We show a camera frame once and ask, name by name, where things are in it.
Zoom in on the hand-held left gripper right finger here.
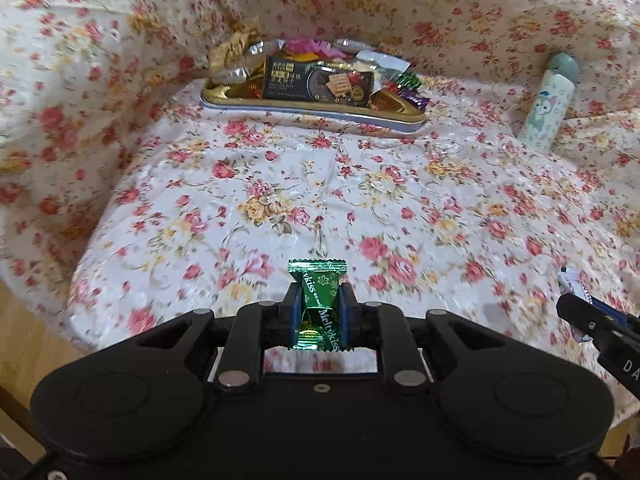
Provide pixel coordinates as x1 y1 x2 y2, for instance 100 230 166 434
339 281 553 393

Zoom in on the gold tray with blue rim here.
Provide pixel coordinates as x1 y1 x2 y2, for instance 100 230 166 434
200 77 427 134

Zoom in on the black cracker packet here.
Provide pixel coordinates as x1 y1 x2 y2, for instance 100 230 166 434
262 57 376 106

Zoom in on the pile of assorted snack packets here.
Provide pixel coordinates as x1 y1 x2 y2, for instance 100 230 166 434
209 27 429 111

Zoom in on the white cartoon print bottle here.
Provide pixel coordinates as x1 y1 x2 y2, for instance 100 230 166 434
517 52 581 151

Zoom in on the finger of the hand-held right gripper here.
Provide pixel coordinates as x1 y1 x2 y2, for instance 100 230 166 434
556 292 628 344

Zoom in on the floral sofa cover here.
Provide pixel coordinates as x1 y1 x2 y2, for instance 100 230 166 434
0 0 640 426

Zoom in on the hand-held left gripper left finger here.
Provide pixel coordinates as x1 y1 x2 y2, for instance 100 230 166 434
82 282 304 393

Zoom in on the white bar packet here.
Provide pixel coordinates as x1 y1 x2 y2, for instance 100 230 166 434
556 267 597 345

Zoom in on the green foil candy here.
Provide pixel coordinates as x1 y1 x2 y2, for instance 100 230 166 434
287 257 349 354

